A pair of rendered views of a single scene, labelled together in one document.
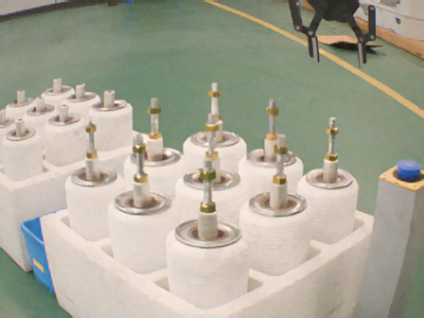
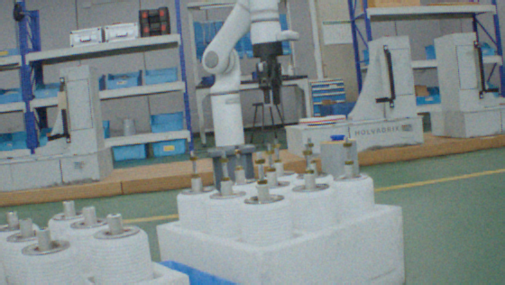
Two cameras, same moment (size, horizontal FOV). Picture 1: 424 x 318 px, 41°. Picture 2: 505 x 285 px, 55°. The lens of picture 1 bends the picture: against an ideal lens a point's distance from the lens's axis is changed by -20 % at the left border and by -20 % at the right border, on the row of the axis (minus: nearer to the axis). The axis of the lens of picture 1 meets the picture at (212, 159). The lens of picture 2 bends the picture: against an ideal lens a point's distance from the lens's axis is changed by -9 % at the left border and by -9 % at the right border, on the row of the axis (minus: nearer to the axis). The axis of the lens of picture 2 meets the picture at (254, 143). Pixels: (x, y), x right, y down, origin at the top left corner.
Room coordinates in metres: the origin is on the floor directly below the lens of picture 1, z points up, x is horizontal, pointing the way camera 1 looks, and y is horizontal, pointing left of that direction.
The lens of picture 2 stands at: (0.77, 1.12, 0.42)
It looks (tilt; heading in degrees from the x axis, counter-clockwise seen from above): 4 degrees down; 276
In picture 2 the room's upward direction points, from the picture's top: 6 degrees counter-clockwise
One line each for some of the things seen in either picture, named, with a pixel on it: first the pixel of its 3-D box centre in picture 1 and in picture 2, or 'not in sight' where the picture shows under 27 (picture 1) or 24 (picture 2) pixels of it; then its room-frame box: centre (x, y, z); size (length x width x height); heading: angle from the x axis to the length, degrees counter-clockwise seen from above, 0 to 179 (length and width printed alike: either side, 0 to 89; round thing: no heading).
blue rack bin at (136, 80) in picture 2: not in sight; (124, 80); (2.82, -4.61, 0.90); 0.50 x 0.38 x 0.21; 101
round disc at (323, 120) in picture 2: not in sight; (323, 120); (0.70, -2.38, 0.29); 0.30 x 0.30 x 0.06
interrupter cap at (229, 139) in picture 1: (215, 139); (197, 191); (1.03, 0.00, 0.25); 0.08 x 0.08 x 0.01
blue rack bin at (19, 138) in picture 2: not in sight; (18, 140); (4.17, -4.31, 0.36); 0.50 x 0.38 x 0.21; 102
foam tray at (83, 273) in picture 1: (211, 279); (280, 257); (0.86, 0.00, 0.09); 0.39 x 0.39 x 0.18; 43
